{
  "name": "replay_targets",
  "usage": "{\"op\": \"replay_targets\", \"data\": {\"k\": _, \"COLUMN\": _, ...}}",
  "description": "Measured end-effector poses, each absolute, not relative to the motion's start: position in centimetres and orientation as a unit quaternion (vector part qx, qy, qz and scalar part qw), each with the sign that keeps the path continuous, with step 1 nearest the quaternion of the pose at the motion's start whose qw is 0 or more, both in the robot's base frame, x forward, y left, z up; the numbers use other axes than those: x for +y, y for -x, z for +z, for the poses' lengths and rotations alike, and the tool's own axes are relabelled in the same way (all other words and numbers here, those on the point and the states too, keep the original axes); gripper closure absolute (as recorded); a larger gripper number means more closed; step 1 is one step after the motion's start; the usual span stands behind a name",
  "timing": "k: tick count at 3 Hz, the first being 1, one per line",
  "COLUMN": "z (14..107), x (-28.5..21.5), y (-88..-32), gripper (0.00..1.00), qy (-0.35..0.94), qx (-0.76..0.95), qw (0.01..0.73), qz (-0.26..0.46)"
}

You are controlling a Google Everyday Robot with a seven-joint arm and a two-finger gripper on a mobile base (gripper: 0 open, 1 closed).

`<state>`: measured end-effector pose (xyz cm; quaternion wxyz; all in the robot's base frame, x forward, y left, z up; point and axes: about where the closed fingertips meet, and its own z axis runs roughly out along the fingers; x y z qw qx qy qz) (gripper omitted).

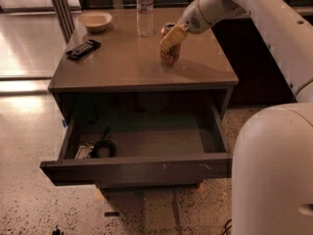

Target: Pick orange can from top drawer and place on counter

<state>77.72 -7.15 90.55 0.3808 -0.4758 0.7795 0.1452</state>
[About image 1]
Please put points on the blue tape piece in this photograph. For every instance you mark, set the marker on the blue tape piece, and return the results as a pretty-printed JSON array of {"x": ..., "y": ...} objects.
[{"x": 64, "y": 123}]

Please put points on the open grey top drawer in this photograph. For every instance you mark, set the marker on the open grey top drawer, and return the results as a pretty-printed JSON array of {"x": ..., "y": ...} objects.
[{"x": 179, "y": 142}]

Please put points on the clear plastic water bottle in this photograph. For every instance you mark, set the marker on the clear plastic water bottle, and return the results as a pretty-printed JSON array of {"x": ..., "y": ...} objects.
[{"x": 145, "y": 17}]

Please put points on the white ceramic bowl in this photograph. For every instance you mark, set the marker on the white ceramic bowl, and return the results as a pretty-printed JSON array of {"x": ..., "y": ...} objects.
[{"x": 95, "y": 22}]

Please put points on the orange soda can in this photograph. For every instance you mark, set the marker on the orange soda can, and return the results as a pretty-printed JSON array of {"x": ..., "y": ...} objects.
[{"x": 171, "y": 55}]

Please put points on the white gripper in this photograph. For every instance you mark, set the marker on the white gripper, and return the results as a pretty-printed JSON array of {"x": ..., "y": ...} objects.
[{"x": 191, "y": 21}]

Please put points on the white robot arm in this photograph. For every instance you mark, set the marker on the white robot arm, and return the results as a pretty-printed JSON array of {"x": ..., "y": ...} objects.
[{"x": 272, "y": 171}]

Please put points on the white power adapter in drawer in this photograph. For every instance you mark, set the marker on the white power adapter in drawer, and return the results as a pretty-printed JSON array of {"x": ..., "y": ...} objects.
[{"x": 84, "y": 151}]

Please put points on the black remote control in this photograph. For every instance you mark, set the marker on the black remote control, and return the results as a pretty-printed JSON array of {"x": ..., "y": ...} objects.
[{"x": 83, "y": 49}]

